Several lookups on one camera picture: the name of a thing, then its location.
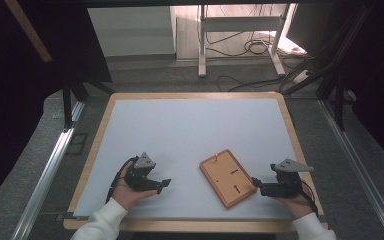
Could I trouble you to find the black floor grate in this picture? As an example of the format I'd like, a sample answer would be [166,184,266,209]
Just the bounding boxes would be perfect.
[65,133,88,156]

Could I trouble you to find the bundle of black cables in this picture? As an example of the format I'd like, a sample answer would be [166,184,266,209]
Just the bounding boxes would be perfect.
[279,6,371,96]

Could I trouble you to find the white cabinet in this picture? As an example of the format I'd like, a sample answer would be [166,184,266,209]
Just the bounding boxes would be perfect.
[87,6,176,58]

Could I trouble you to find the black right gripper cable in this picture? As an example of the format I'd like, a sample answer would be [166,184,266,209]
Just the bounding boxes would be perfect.
[299,179,319,216]

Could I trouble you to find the white table mat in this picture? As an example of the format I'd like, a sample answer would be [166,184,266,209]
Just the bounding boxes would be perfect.
[73,98,315,220]

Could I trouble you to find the coiled black floor cable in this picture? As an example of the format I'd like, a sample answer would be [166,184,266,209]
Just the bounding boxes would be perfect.
[205,31,271,58]

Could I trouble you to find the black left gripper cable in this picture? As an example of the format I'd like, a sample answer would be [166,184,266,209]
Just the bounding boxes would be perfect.
[105,156,138,204]

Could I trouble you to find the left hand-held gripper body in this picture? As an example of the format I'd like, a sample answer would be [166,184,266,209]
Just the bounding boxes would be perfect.
[123,152,158,193]

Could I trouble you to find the aluminium rail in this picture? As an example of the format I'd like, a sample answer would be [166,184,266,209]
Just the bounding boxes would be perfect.
[11,101,86,240]
[318,99,384,240]

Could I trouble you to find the white power strip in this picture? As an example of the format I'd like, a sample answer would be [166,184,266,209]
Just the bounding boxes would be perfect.
[293,69,314,84]

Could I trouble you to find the white metal desk frame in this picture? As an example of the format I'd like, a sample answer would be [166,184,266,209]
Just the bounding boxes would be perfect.
[198,3,296,78]

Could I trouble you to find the long black floor cable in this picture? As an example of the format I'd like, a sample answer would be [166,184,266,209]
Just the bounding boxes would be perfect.
[216,74,283,93]

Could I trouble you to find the black metal stand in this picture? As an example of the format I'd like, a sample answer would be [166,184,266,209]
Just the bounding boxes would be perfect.
[316,71,348,131]
[61,74,116,129]

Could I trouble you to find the person's left hand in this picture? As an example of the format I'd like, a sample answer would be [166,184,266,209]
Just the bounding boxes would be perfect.
[110,162,159,212]

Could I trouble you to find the person's right hand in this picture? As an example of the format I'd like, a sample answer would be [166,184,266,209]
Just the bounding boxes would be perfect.
[273,186,314,219]

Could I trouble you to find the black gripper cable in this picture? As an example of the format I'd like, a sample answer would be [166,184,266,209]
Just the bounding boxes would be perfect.
[105,156,138,204]
[299,179,319,216]

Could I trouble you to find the wooden slat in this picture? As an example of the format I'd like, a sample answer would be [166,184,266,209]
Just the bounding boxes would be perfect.
[4,0,54,63]

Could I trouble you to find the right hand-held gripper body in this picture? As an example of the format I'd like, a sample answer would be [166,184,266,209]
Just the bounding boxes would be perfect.
[260,158,314,198]

